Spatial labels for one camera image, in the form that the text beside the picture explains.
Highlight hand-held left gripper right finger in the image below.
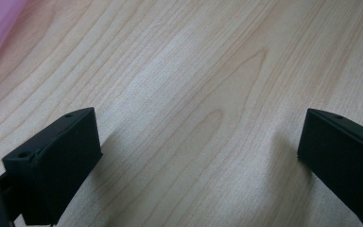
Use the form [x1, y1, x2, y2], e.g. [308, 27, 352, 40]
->
[297, 108, 363, 227]

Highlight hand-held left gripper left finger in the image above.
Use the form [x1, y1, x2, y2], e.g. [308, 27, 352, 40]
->
[1, 107, 104, 226]

